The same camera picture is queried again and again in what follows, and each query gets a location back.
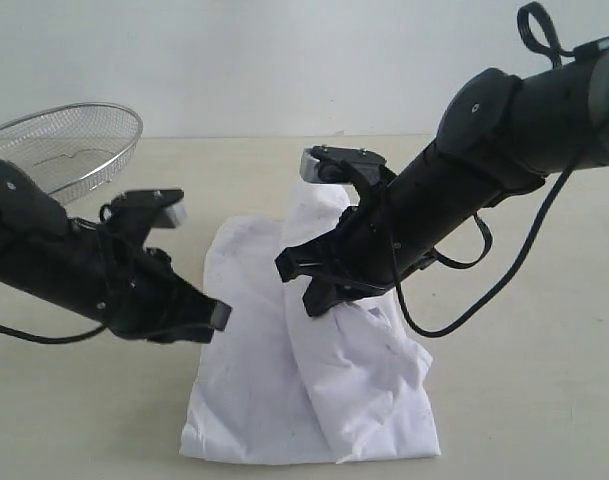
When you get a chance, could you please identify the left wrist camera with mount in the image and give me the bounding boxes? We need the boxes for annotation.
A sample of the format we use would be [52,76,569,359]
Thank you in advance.
[99,189,187,247]

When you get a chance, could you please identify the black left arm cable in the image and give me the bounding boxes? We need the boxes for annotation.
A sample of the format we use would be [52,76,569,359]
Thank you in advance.
[0,204,210,347]

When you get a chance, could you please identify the metal wire mesh basket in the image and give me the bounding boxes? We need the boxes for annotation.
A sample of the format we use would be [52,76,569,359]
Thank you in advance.
[0,102,144,205]

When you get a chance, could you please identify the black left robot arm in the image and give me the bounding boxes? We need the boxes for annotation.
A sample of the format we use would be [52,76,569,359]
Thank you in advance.
[0,159,232,345]

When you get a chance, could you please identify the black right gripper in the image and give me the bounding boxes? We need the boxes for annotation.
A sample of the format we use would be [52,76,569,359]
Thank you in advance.
[274,199,435,319]

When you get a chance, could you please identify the white t-shirt red print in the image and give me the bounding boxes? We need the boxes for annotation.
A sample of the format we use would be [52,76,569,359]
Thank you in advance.
[180,181,441,465]

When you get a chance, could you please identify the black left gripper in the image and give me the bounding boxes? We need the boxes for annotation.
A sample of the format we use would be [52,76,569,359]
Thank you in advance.
[105,261,232,345]

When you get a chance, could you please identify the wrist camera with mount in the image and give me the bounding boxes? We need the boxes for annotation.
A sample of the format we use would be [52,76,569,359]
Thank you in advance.
[299,145,396,199]
[99,189,187,247]

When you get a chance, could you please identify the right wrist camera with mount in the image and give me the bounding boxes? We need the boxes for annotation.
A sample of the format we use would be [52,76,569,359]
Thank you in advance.
[299,145,396,199]

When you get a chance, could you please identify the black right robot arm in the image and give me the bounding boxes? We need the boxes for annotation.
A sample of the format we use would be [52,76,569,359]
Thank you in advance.
[276,49,609,316]

